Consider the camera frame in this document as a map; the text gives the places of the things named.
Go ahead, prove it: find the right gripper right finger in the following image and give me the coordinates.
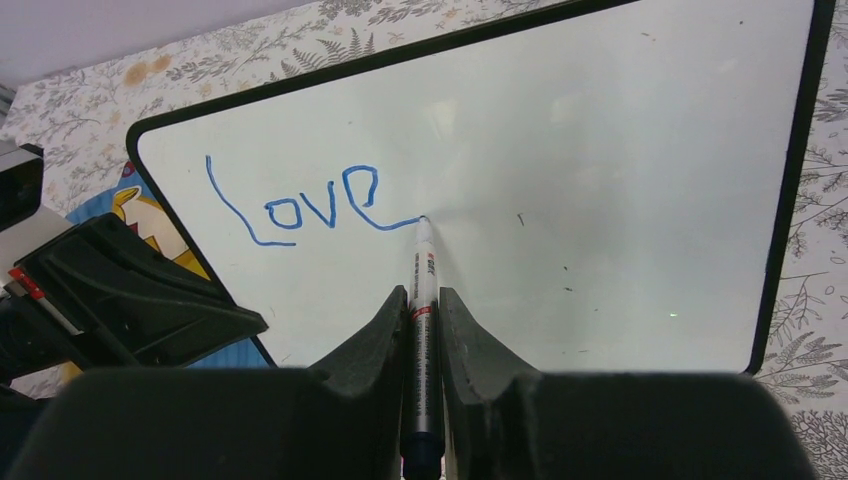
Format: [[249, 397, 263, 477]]
[[439, 288, 815, 479]]

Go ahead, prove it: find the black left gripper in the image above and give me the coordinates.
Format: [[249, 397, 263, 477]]
[[1, 213, 268, 384]]

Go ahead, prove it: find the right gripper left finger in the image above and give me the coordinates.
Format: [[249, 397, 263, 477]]
[[7, 286, 407, 479]]

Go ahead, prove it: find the white whiteboard marker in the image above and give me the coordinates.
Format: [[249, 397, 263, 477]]
[[400, 216, 445, 479]]

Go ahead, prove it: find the black framed whiteboard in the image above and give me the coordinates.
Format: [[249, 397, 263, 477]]
[[127, 1, 834, 372]]

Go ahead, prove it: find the blue cartoon cloth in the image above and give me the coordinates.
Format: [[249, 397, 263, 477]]
[[66, 162, 269, 368]]

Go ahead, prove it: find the floral tablecloth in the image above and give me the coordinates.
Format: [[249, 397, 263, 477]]
[[1, 1, 847, 479]]

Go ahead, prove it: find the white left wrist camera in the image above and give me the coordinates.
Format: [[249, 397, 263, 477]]
[[1, 144, 72, 287]]

